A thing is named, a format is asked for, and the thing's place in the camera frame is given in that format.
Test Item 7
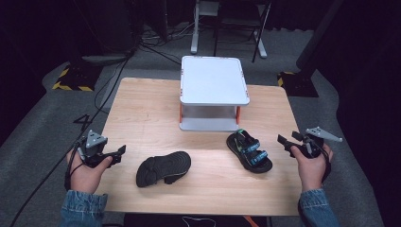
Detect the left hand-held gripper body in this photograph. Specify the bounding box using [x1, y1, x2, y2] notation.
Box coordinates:
[77, 129, 118, 168]

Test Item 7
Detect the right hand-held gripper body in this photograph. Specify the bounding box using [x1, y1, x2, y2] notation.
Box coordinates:
[290, 126, 343, 159]

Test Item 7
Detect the black sandal with blue straps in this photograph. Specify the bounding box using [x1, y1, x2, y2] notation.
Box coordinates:
[225, 128, 274, 174]

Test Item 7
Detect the plain black sandal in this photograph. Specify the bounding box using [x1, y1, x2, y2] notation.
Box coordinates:
[135, 150, 192, 189]

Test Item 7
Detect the white two-tier shoe rack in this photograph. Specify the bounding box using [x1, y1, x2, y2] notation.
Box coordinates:
[178, 55, 251, 132]

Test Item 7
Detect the person's right hand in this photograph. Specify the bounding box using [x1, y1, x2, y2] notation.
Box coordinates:
[289, 143, 334, 193]

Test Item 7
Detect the person's left hand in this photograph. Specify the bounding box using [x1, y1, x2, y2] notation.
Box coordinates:
[65, 148, 113, 194]

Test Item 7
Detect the stand base with striped tape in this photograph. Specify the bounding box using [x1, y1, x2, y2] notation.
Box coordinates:
[276, 71, 320, 98]
[51, 63, 104, 93]

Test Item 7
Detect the person's dark clothing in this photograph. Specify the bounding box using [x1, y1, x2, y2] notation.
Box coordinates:
[123, 213, 270, 227]

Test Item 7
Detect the white desk leg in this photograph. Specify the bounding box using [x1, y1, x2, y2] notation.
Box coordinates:
[190, 0, 203, 55]
[252, 27, 269, 60]

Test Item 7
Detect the black slanted stand pole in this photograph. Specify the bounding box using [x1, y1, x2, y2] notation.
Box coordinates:
[295, 0, 345, 73]

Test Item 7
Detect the black folding chair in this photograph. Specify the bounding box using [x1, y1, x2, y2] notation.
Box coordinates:
[213, 0, 272, 63]

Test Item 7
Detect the long black floor cable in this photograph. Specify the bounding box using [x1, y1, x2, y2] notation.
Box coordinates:
[9, 56, 131, 227]

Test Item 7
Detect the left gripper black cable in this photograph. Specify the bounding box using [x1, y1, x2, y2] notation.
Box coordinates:
[63, 145, 85, 192]

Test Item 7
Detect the grey flat base plate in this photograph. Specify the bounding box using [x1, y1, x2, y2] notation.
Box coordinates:
[80, 54, 130, 65]

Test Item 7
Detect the orange strap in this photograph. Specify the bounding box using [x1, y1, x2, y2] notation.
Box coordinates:
[241, 215, 260, 227]

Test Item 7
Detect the white cord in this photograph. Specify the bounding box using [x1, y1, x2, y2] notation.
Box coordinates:
[182, 216, 219, 227]

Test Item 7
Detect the black floor cable bundle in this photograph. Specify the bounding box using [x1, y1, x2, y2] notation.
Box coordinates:
[137, 21, 197, 66]

